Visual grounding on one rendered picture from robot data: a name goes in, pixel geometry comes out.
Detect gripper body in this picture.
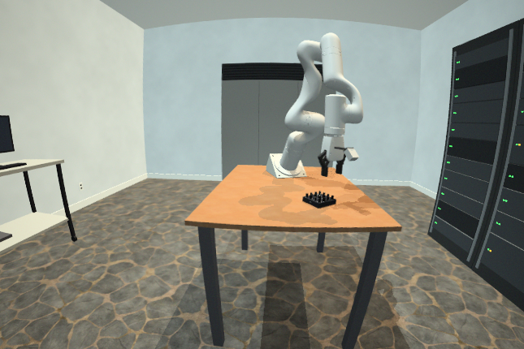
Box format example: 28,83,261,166
321,135,344,162

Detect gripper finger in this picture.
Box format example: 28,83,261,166
318,149,329,177
336,154,346,175

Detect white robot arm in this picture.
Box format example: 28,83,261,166
275,33,363,176

